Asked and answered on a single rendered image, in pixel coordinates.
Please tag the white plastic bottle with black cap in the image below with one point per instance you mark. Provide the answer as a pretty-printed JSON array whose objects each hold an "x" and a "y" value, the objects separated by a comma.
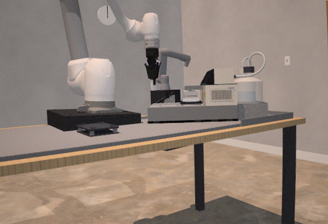
[{"x": 249, "y": 89}]

